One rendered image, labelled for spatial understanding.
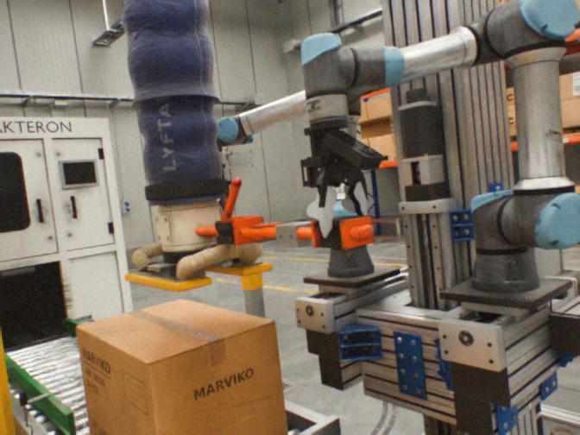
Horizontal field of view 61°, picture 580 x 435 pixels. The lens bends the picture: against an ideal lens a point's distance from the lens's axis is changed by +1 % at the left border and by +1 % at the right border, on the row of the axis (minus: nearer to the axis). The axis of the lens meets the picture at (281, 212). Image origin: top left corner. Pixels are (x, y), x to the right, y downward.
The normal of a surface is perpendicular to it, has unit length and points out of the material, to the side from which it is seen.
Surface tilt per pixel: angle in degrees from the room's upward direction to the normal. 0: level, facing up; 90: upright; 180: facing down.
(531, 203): 89
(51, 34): 90
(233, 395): 90
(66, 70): 90
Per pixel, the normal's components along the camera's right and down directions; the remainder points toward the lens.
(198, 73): 0.80, 0.13
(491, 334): -0.75, 0.12
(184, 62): 0.40, 0.14
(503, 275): -0.40, -0.22
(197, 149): 0.40, -0.24
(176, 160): 0.02, -0.14
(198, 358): 0.62, -0.03
